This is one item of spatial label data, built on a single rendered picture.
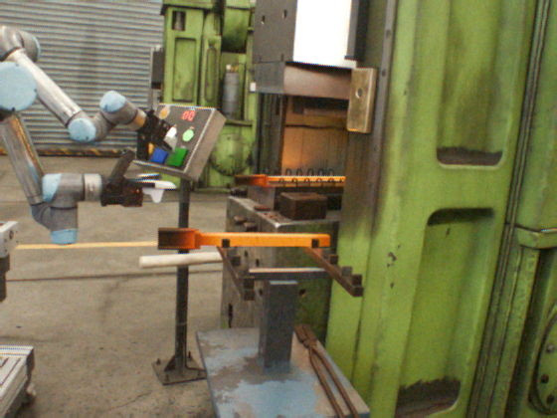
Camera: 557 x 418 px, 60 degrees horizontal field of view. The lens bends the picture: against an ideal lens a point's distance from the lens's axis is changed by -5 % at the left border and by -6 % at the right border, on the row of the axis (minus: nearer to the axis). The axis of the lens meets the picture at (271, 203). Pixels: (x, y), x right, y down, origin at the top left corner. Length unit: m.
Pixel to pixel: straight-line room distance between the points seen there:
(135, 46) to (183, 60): 3.13
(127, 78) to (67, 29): 1.32
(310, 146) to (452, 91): 0.65
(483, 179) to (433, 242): 0.22
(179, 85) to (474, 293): 5.36
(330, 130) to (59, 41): 7.92
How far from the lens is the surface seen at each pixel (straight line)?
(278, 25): 1.58
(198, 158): 1.93
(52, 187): 1.41
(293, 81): 1.53
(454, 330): 1.68
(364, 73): 1.38
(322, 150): 1.91
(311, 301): 1.54
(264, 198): 1.60
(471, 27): 1.49
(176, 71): 6.51
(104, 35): 9.53
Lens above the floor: 1.25
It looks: 12 degrees down
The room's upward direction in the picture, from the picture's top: 5 degrees clockwise
